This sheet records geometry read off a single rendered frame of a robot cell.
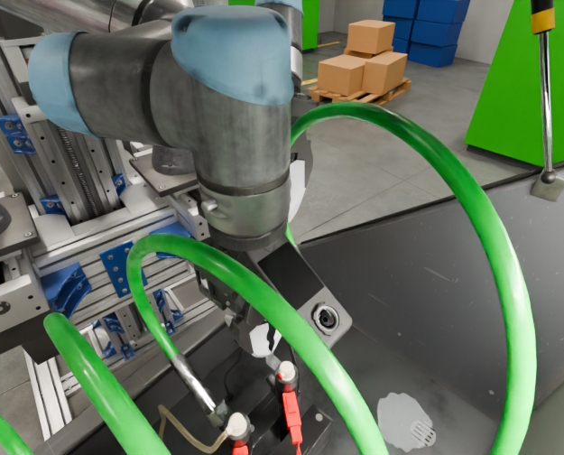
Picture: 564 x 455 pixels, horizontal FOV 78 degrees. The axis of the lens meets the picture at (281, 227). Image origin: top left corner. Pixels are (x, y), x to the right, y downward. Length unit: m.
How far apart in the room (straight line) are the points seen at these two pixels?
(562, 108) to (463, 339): 2.94
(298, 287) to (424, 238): 0.34
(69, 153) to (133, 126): 0.76
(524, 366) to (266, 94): 0.22
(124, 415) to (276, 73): 0.20
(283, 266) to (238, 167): 0.11
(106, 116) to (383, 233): 0.49
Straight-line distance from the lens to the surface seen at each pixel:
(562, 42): 3.44
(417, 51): 6.79
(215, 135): 0.24
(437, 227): 0.59
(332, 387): 0.19
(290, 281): 0.30
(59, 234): 1.06
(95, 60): 0.29
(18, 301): 0.90
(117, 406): 0.20
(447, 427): 0.80
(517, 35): 3.49
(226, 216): 0.27
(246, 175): 0.24
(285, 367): 0.44
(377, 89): 4.55
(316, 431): 0.58
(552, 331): 0.64
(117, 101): 0.27
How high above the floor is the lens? 1.52
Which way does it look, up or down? 39 degrees down
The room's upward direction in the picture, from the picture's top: straight up
